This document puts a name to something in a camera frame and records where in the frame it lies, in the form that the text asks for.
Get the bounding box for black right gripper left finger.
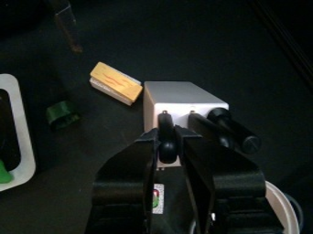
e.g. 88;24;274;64
84;127;160;234

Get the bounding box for yellow egg toy sushi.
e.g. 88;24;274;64
88;61;144;107

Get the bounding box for round black-handled toy knife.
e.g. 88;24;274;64
206;107;262;154

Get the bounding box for bright green toy piece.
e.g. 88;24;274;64
0;159;14;185

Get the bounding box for dark green toy piece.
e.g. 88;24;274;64
44;101;81;130

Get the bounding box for white pot grey handles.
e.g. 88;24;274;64
263;180;306;234

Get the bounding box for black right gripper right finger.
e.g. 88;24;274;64
173;125;284;234

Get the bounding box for toy sushi roll block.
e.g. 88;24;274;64
151;183;164;215

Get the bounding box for white square tray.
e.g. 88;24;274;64
0;72;37;193

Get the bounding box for brown translucent post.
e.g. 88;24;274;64
49;0;84;54

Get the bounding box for white knife block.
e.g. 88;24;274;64
141;80;230;169

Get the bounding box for flat black-handled toy knife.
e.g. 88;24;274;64
187;112;235;151

